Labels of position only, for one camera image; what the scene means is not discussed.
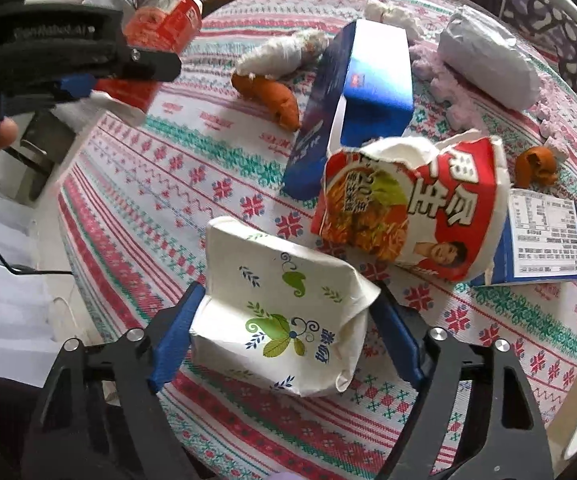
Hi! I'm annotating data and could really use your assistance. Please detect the blue box with label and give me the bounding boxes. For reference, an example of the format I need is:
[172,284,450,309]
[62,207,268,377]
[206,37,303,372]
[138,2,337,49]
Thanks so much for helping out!
[470,188,577,287]

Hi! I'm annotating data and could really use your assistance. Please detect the white floral paper box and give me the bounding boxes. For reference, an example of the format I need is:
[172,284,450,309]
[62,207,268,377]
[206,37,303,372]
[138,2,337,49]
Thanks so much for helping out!
[190,216,380,398]

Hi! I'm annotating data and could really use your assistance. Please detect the red instant noodle cup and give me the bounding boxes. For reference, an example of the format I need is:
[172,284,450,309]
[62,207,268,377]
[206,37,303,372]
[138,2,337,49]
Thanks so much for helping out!
[311,130,511,282]

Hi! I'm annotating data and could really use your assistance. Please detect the long blue carton box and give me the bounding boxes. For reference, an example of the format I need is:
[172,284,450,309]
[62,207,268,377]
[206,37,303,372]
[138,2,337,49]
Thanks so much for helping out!
[282,18,415,200]

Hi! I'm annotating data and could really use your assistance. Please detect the grey white paper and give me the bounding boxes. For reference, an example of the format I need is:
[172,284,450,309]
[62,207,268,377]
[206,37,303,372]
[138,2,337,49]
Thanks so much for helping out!
[437,6,541,112]

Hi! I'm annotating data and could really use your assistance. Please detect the white crumpled tissue roll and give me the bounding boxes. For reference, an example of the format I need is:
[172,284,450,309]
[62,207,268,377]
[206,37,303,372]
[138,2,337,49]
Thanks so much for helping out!
[235,28,329,79]

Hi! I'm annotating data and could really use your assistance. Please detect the white tissue wad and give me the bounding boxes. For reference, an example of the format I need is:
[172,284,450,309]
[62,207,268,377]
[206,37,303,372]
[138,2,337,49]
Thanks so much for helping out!
[363,0,423,42]

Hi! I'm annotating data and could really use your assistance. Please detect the small orange peel piece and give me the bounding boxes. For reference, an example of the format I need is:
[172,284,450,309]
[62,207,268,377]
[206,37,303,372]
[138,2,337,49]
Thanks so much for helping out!
[514,146,558,188]

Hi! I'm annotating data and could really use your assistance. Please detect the patterned striped tablecloth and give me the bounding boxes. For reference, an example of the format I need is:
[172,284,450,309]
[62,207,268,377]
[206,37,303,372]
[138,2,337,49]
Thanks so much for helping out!
[58,0,577,479]

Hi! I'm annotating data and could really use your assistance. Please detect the pink tissue pieces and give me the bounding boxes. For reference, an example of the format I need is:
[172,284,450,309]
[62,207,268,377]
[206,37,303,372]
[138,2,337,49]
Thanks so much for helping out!
[409,42,569,162]

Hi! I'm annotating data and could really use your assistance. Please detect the black cable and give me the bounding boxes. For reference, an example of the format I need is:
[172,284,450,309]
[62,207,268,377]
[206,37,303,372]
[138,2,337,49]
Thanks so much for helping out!
[0,237,75,276]

